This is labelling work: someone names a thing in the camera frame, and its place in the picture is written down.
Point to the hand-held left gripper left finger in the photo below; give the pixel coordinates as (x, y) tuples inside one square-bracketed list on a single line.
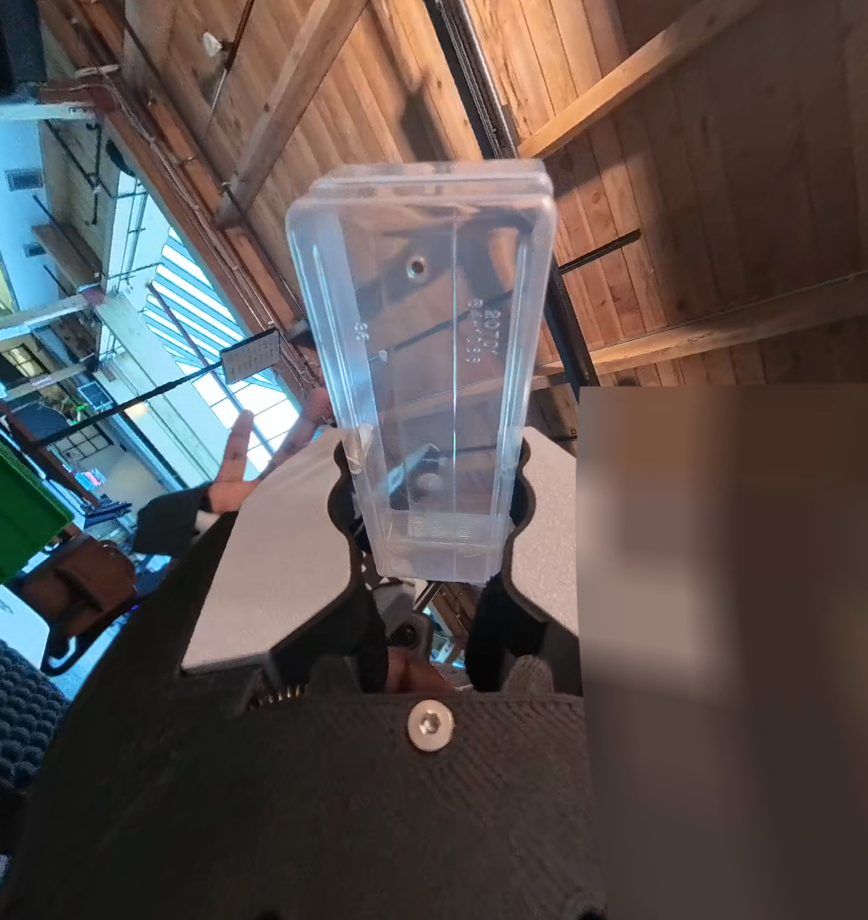
[(275, 575)]

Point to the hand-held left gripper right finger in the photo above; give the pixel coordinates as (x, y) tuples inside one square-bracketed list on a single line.
[(552, 546)]

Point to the clear plastic cabinet drawer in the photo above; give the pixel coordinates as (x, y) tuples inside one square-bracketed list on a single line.
[(419, 323)]

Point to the green plastic bin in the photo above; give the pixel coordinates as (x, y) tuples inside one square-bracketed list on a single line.
[(9, 517)]

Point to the person's right forearm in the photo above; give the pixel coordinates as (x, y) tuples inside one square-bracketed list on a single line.
[(168, 517)]

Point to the person's right hand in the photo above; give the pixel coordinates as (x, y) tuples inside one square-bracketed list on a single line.
[(236, 481)]

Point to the person's left hand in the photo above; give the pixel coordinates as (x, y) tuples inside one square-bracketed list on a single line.
[(416, 675)]

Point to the brown leather pouch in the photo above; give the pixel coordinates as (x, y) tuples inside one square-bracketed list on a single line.
[(81, 575)]

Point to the hanging printed sign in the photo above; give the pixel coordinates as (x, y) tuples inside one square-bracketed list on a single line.
[(252, 357)]

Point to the thin black pole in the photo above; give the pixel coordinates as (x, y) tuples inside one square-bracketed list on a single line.
[(117, 409)]

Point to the dark blue textured fabric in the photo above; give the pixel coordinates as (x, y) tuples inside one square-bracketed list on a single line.
[(9, 711)]

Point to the skylight window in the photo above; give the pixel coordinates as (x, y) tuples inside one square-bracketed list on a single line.
[(189, 287)]

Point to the black box speaker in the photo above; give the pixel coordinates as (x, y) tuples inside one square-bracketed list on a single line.
[(6, 43)]

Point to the black ceiling track rail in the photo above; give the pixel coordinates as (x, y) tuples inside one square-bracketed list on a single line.
[(470, 79)]

